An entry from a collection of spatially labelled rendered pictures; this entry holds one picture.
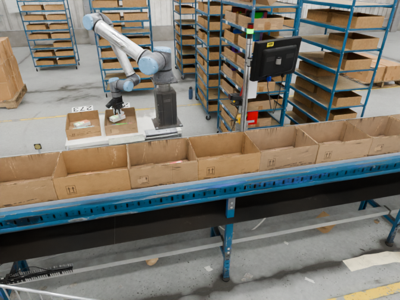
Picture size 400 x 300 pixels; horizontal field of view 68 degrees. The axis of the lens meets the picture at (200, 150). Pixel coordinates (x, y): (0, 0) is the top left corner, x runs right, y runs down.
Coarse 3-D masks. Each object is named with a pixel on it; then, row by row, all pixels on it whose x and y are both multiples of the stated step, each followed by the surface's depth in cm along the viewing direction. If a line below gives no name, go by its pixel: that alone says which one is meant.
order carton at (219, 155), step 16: (192, 144) 198; (208, 144) 201; (224, 144) 204; (240, 144) 207; (208, 160) 172; (224, 160) 175; (240, 160) 178; (256, 160) 180; (208, 176) 178; (224, 176) 181
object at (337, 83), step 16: (304, 0) 336; (320, 0) 337; (336, 0) 337; (336, 48) 301; (320, 64) 322; (320, 80) 340; (336, 80) 301; (352, 80) 340; (304, 96) 359; (368, 96) 321; (288, 112) 412; (304, 112) 363
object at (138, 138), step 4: (136, 136) 261; (140, 136) 261; (108, 140) 254; (112, 140) 254; (116, 140) 254; (120, 140) 254; (124, 140) 254; (128, 140) 254; (132, 140) 254; (136, 140) 254; (140, 140) 254; (112, 144) 249; (116, 144) 249
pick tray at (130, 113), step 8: (112, 112) 292; (128, 112) 296; (104, 120) 267; (120, 120) 289; (128, 120) 289; (136, 120) 267; (112, 128) 260; (120, 128) 261; (128, 128) 263; (136, 128) 265
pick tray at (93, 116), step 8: (72, 112) 282; (80, 112) 285; (88, 112) 287; (96, 112) 289; (72, 120) 285; (80, 120) 288; (88, 120) 288; (96, 120) 289; (72, 128) 274; (80, 128) 253; (88, 128) 255; (96, 128) 258; (72, 136) 254; (80, 136) 257; (88, 136) 259
